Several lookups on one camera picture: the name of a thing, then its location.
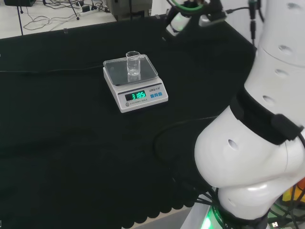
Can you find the black bench cloth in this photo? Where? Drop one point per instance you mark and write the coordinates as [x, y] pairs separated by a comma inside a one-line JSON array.
[[71, 143]]

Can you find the yellow stop button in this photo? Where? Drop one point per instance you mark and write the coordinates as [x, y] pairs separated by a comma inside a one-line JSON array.
[[291, 193]]

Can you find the silver usb plug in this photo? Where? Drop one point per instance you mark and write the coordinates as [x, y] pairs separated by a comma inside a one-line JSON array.
[[275, 224]]

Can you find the small clear glass beaker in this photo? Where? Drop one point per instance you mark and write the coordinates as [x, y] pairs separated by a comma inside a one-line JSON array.
[[133, 74]]

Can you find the dark upright pole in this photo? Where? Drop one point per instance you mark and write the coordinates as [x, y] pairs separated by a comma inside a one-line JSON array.
[[21, 21]]

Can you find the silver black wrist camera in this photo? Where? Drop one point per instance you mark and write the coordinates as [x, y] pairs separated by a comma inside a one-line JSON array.
[[210, 19]]

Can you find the black device box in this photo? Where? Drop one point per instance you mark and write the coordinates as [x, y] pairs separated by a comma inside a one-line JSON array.
[[20, 2]]

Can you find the white electronic balance steel pan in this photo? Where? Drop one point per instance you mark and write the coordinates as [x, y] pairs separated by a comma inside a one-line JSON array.
[[143, 106]]

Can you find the black tripod leg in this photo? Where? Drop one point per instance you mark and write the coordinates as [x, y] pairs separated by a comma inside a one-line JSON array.
[[74, 10]]

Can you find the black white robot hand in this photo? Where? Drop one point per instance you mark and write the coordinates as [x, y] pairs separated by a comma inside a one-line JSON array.
[[178, 22]]

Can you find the white power strip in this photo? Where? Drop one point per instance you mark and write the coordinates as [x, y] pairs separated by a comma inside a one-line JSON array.
[[87, 10]]

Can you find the grey metal case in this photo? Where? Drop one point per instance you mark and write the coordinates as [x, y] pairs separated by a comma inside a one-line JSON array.
[[128, 9]]

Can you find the clear cloth clip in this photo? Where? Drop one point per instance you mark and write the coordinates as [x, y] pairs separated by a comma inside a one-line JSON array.
[[65, 30], [157, 17]]

